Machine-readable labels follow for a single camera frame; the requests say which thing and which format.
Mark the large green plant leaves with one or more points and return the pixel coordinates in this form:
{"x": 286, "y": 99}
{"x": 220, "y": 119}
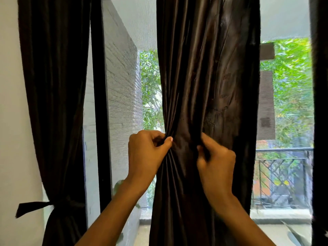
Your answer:
{"x": 118, "y": 185}

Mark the black metal balcony railing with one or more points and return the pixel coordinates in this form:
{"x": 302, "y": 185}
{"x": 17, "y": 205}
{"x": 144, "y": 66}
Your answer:
{"x": 282, "y": 149}

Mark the person's right hand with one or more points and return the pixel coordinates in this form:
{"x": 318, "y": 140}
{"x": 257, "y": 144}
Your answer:
{"x": 217, "y": 171}

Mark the green trees outside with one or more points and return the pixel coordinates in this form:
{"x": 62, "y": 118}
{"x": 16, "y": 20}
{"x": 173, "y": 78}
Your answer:
{"x": 292, "y": 87}

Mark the person's left hand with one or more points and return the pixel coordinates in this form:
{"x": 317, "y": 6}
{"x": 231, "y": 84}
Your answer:
{"x": 144, "y": 158}

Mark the dark brown curtain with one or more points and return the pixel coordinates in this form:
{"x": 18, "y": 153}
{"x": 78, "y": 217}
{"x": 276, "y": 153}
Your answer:
{"x": 56, "y": 74}
{"x": 210, "y": 74}
{"x": 320, "y": 125}

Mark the person's right forearm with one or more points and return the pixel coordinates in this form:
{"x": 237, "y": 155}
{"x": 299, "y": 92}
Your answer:
{"x": 241, "y": 225}

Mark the paper notices on window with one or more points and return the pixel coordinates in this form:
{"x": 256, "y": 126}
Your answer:
{"x": 266, "y": 99}

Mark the dark brown curtain tie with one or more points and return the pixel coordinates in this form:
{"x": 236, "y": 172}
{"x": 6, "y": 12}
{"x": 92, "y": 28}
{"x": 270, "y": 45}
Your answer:
{"x": 30, "y": 206}

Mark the person's left forearm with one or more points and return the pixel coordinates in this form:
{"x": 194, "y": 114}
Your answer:
{"x": 110, "y": 220}

